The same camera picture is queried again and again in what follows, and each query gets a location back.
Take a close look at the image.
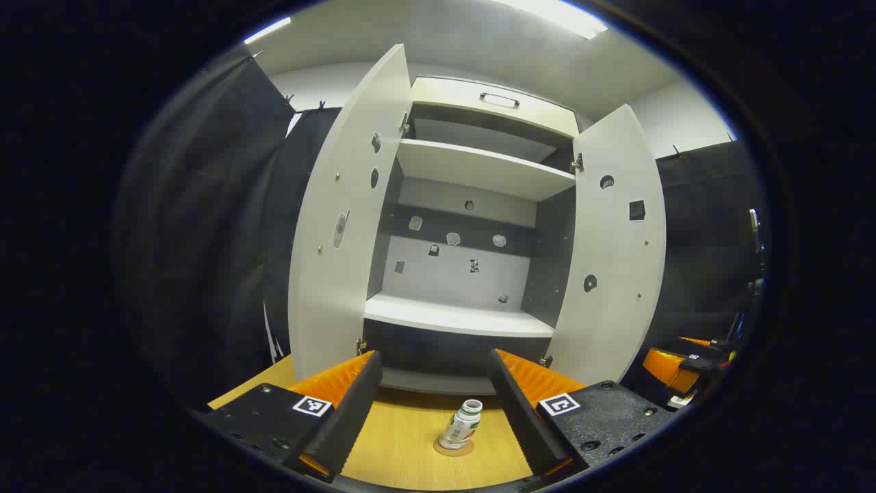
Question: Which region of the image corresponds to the white open-front cabinet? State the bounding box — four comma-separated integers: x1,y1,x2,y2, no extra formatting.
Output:
363,75,582,398

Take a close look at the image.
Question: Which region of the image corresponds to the white cabinet drawer front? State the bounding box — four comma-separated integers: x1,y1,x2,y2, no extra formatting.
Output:
411,75,579,138

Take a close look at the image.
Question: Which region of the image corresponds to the white cabinet door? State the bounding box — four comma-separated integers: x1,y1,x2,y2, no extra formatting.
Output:
287,43,413,384
544,104,667,385

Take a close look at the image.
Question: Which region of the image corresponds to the white plastic drink bottle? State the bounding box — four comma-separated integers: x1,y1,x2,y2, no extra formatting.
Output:
438,399,483,451

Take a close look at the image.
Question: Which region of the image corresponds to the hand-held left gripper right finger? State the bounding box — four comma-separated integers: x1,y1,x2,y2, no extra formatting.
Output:
487,348,685,483

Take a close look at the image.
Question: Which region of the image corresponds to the black backdrop cloth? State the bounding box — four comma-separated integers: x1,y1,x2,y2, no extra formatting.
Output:
115,48,343,412
656,140,771,350

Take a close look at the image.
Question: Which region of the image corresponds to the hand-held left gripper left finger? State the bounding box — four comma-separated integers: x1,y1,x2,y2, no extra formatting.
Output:
195,351,384,483

